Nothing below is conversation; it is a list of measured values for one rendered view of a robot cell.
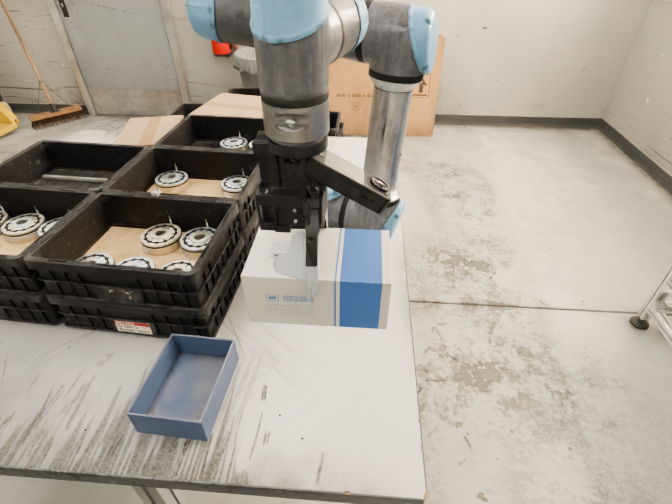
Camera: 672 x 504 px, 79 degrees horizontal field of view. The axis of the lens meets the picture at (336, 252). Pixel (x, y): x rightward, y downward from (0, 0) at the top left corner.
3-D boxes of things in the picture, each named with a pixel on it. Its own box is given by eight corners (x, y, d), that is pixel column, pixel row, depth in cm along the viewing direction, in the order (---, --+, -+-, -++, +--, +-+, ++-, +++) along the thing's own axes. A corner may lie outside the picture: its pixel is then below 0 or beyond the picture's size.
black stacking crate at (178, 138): (291, 148, 162) (289, 120, 155) (272, 185, 139) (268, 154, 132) (195, 143, 166) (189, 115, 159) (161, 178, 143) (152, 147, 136)
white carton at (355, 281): (384, 274, 68) (389, 230, 62) (386, 329, 59) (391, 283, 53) (266, 268, 69) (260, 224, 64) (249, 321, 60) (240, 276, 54)
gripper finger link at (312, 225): (306, 264, 54) (309, 198, 54) (320, 264, 54) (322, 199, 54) (301, 267, 50) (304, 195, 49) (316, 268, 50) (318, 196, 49)
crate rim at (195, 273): (240, 209, 109) (239, 201, 108) (196, 284, 86) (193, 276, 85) (101, 198, 114) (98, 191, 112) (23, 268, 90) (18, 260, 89)
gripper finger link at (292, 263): (274, 298, 55) (276, 229, 54) (318, 300, 54) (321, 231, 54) (269, 303, 52) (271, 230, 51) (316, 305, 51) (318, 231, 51)
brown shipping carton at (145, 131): (184, 180, 164) (174, 142, 154) (126, 185, 161) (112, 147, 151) (191, 149, 187) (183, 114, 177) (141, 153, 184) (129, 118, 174)
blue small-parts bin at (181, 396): (178, 352, 98) (171, 333, 93) (239, 358, 96) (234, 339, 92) (136, 432, 82) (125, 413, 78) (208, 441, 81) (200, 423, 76)
